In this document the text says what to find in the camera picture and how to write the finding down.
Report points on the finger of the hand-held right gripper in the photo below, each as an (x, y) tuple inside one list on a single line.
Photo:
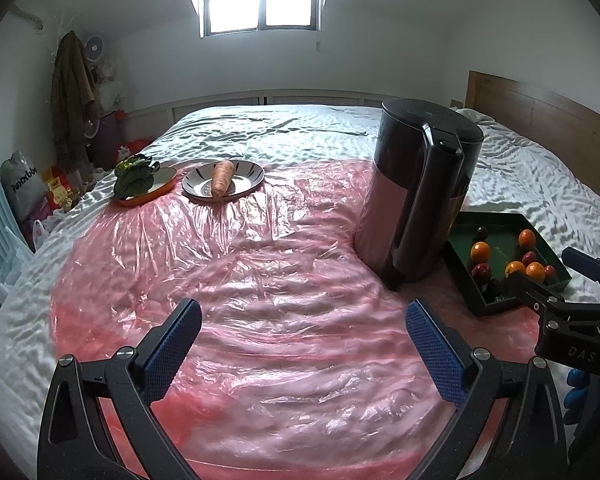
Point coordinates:
[(530, 292), (582, 262)]

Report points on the grey bag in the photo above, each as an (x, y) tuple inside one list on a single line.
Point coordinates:
[(22, 185)]

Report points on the striped silver plate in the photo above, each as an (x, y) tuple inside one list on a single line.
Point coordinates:
[(247, 175)]

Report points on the brown coat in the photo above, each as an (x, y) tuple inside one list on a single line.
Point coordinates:
[(70, 90)]

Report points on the pink plastic sheet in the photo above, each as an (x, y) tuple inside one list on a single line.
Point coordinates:
[(280, 285)]

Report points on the white plastic bag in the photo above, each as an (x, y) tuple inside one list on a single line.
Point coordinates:
[(50, 225)]

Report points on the orange rimmed plate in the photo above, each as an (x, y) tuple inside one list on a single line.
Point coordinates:
[(162, 180)]

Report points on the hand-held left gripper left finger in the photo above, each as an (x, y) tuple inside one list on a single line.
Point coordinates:
[(172, 345)]

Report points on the orange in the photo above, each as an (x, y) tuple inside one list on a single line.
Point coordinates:
[(535, 272), (515, 266), (480, 251), (527, 238)]

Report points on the carrot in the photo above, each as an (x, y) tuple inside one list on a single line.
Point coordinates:
[(221, 180)]

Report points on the wooden headboard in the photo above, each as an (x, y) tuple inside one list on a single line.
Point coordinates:
[(530, 105)]

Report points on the person's right hand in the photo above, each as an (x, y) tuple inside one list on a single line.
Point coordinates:
[(576, 390)]

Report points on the white fan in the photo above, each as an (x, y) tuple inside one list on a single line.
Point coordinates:
[(94, 47)]

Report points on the yellow boxes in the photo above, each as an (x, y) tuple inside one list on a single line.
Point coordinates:
[(60, 187)]

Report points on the red apple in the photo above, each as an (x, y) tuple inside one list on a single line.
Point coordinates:
[(481, 273), (530, 258), (550, 272)]

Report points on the black and steel kettle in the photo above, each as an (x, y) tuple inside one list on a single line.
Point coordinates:
[(395, 210)]

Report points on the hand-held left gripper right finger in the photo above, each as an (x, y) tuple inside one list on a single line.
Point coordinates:
[(435, 350)]

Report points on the white wall pipe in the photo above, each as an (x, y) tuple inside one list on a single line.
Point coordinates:
[(30, 17)]

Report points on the green tray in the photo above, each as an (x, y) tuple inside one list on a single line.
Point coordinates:
[(502, 256)]

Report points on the dark purple plum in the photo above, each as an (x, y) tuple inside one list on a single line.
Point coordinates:
[(481, 233), (494, 288)]

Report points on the dark red suitcase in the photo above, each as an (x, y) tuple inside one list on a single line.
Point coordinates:
[(105, 137)]

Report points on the green leafy vegetable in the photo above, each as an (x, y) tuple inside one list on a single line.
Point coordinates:
[(132, 180)]

